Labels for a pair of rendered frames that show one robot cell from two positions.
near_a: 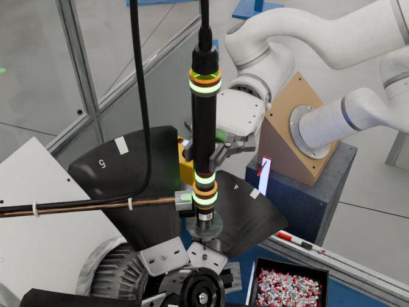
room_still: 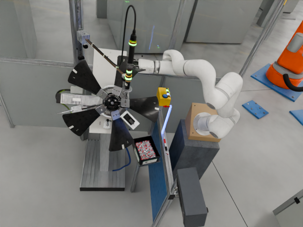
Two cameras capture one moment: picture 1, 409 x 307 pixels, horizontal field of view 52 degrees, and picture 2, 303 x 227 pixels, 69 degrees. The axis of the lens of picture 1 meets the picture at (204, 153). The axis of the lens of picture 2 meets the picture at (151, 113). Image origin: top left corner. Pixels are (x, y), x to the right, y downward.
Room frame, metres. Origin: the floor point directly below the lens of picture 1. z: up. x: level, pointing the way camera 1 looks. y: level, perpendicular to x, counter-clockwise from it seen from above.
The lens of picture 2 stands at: (-0.19, -1.02, 2.29)
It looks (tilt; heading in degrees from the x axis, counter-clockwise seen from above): 44 degrees down; 47
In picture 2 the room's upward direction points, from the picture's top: 14 degrees clockwise
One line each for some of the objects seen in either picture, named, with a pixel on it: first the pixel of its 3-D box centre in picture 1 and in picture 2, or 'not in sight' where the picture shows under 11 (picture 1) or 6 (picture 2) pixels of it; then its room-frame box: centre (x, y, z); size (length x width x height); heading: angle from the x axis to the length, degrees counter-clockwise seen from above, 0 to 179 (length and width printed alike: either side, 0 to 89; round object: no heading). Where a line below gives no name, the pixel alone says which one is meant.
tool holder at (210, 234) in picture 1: (199, 212); (126, 83); (0.48, 0.01, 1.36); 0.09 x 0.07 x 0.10; 96
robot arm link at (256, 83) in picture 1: (248, 97); (156, 67); (0.63, -0.08, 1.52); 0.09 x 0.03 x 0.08; 61
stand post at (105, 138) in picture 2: not in sight; (104, 149); (0.42, 0.16, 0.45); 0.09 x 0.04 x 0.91; 151
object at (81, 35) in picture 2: not in sight; (83, 36); (0.42, 0.62, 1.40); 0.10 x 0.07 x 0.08; 96
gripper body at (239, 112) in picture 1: (233, 116); (146, 65); (0.58, -0.05, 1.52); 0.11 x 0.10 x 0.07; 151
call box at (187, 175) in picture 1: (179, 159); (163, 97); (0.94, 0.08, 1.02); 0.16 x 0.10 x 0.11; 61
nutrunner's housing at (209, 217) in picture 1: (205, 154); (130, 64); (0.48, 0.00, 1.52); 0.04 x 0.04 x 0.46
